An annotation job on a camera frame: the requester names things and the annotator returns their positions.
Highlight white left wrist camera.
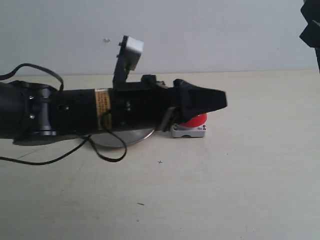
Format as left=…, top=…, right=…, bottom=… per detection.
left=112, top=35, right=144, bottom=88

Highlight red dome push button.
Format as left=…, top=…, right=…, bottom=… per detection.
left=170, top=113, right=208, bottom=138

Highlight white wall hook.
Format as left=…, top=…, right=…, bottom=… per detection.
left=103, top=38, right=111, bottom=43

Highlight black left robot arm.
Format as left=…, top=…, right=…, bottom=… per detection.
left=0, top=75, right=228, bottom=146

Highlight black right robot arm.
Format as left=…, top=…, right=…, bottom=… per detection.
left=299, top=0, right=320, bottom=68

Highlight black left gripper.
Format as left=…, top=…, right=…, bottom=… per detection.
left=109, top=74, right=227, bottom=132

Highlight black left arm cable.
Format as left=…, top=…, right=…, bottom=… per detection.
left=0, top=63, right=128, bottom=166

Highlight round steel plate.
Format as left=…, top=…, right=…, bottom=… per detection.
left=91, top=128, right=155, bottom=148

